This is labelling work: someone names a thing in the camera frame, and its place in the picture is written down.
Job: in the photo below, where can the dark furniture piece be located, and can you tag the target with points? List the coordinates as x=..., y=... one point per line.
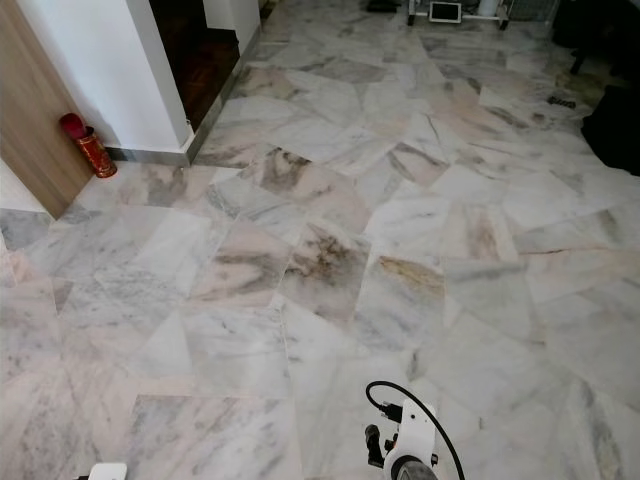
x=600, y=25

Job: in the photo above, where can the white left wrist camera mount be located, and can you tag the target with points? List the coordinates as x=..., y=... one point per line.
x=107, y=472

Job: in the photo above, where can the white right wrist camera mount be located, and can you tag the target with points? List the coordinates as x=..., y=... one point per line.
x=415, y=430

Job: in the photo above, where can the metal frame cart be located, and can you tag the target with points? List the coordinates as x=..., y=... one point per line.
x=490, y=16

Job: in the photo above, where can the white tablet device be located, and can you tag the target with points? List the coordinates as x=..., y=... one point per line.
x=445, y=12

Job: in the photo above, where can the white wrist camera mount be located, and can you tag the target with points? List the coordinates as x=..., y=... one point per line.
x=107, y=472
x=415, y=430

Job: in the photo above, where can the wooden door panel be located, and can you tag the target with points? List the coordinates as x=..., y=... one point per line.
x=30, y=140

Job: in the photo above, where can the small black floor object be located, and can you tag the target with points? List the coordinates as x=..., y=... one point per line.
x=561, y=102

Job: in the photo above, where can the red cylindrical tin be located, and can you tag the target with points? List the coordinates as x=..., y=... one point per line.
x=95, y=155

